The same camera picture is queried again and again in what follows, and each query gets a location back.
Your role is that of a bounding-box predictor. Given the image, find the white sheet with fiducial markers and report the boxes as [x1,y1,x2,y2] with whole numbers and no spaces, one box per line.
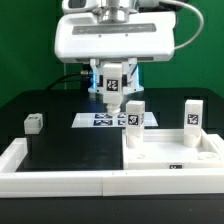
[71,112,159,129]

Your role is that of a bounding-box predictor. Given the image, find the white U-shaped obstacle fence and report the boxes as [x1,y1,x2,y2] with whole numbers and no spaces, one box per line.
[0,138,224,198]

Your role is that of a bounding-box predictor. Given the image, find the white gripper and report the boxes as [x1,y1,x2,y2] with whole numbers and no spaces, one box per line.
[55,12,176,88]

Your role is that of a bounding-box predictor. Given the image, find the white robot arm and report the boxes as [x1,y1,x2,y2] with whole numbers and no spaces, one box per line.
[55,0,188,104]

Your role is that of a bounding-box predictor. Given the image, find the white square tabletop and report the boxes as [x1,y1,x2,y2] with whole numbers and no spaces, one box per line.
[122,129,224,170]

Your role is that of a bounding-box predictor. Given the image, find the white cable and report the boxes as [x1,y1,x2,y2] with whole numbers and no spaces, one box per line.
[61,63,68,90]

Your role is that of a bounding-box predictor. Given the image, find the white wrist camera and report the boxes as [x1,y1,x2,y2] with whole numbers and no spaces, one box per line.
[62,0,100,14]

